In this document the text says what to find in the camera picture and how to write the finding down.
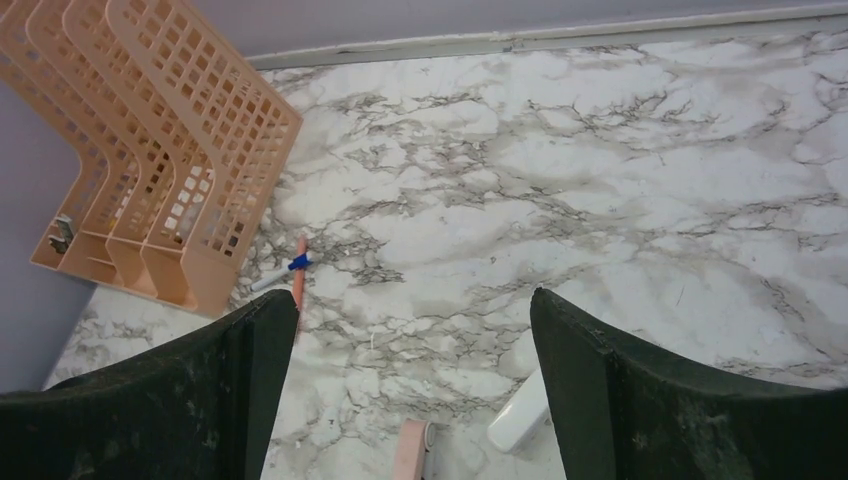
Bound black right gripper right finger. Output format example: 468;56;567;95
530;288;847;479

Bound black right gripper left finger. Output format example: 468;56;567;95
1;289;299;479

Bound white stapler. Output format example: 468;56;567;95
487;369;549;454

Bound orange plastic file organizer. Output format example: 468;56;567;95
1;1;302;316

